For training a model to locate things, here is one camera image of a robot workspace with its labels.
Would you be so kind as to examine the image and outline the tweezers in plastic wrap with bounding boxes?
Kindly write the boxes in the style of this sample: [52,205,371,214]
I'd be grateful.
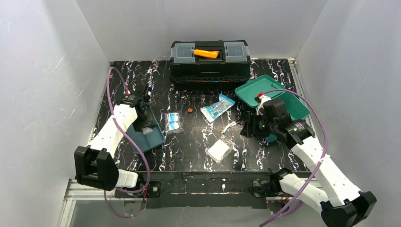
[220,121,239,134]

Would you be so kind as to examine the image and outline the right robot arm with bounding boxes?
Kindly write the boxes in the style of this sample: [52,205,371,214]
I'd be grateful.
[241,95,377,227]

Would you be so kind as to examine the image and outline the large blue white packet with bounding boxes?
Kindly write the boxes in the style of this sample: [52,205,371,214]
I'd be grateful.
[200,94,235,122]

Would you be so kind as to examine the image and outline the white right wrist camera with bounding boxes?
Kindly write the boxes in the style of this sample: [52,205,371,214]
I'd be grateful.
[254,92,271,115]

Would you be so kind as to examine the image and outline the white medicine bottle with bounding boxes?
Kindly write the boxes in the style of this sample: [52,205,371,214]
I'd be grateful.
[142,126,153,135]

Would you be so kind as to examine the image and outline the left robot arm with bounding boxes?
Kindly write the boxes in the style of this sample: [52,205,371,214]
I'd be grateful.
[74,86,156,191]

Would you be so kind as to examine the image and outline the orange toolbox handle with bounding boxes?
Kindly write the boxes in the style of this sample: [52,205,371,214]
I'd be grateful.
[192,49,219,59]

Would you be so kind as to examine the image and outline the dark teal divider tray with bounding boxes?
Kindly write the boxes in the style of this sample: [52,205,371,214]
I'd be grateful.
[127,108,165,153]

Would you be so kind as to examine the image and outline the black scissors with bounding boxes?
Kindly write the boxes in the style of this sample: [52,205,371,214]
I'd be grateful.
[235,113,246,126]

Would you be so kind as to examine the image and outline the black toolbox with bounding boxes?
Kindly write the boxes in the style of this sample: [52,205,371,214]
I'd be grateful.
[170,40,251,84]

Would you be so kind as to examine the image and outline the clear zip bag white pad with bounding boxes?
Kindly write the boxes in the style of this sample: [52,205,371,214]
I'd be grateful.
[206,136,234,164]

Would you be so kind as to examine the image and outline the green medicine box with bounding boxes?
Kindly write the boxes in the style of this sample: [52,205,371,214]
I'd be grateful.
[235,75,310,141]

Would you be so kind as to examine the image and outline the aluminium rail frame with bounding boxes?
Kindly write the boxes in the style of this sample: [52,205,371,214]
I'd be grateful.
[59,58,358,227]

